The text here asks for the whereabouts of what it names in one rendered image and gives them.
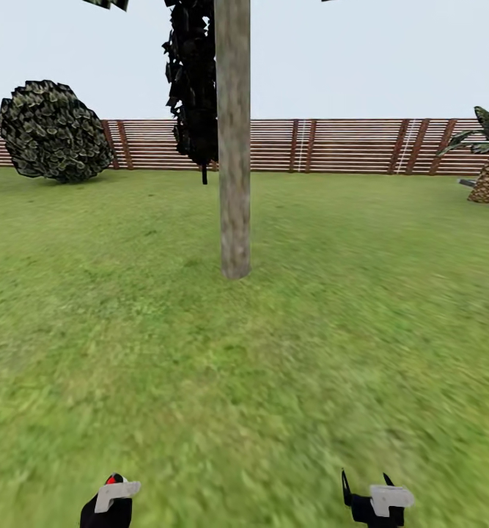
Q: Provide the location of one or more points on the bush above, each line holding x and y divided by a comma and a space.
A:
49, 132
480, 193

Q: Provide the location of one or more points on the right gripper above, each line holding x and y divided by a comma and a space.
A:
363, 511

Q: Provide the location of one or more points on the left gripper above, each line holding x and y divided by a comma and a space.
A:
118, 516

